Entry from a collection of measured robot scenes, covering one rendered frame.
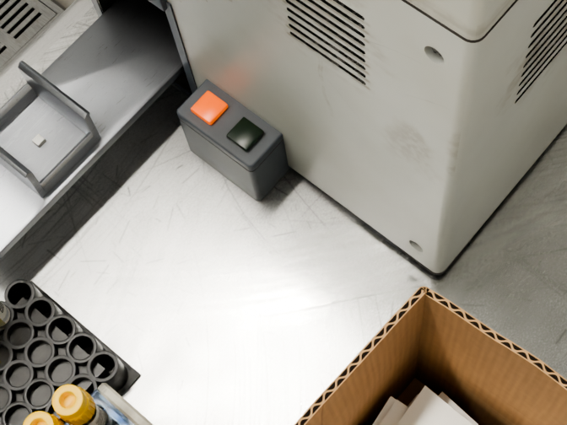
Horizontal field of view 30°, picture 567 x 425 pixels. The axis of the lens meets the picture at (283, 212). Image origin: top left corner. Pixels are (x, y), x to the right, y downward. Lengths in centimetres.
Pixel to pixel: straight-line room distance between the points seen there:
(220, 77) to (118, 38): 9
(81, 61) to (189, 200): 11
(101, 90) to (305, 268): 16
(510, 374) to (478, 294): 14
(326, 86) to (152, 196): 19
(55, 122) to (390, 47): 27
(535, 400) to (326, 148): 18
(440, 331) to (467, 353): 2
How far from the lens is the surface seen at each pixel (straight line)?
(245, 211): 65
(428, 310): 48
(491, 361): 49
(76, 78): 66
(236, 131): 61
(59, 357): 61
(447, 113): 45
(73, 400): 51
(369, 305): 62
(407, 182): 53
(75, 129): 64
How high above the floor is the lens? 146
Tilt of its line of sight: 66 degrees down
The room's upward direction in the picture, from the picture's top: 12 degrees counter-clockwise
